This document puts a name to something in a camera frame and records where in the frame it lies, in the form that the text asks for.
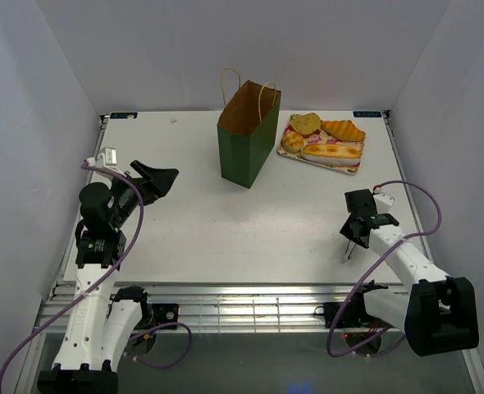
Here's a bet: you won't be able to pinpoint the sliced brown bread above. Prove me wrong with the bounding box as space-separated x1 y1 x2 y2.
288 112 322 138

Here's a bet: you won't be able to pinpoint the blue label left corner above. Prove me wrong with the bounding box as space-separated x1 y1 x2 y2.
109 112 138 120

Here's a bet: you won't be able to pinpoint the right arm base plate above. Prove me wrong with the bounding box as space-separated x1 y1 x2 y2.
313 301 389 329

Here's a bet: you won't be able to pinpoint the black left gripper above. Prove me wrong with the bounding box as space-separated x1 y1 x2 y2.
109 160 179 229

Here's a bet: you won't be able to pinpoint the long sandwich bread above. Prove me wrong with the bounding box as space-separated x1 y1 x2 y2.
300 144 362 167

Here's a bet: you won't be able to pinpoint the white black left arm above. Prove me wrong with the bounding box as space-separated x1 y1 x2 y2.
37 158 179 393

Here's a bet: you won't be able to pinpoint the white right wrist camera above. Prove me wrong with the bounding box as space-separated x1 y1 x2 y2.
372 186 395 211

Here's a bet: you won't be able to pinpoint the blue label corner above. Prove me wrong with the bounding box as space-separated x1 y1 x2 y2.
353 111 382 118
109 112 138 120

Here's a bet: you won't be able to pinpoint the blue label right corner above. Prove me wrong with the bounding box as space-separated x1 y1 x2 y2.
353 111 382 118

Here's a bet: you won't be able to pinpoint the orange croissant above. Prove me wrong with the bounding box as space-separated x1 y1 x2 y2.
322 120 366 142

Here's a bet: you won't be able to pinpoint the green paper bag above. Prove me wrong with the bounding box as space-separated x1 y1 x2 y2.
217 80 281 189

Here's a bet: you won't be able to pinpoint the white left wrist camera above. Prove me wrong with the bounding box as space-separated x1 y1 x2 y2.
83 147 123 175

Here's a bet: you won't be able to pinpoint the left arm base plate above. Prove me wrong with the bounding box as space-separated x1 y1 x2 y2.
135 303 180 330

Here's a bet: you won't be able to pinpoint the floral tray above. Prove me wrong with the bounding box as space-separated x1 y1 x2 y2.
277 112 366 174

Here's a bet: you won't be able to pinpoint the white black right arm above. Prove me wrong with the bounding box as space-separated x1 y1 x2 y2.
329 187 479 356

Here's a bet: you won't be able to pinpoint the aluminium frame rails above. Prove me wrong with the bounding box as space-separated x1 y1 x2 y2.
32 285 473 336

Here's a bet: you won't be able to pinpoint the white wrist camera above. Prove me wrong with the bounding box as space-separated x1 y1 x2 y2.
83 147 123 175
372 186 395 211

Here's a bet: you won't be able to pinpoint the metal tongs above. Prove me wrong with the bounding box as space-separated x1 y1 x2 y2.
341 241 356 263

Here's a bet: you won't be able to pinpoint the round scored bun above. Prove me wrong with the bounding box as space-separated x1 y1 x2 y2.
281 131 304 154

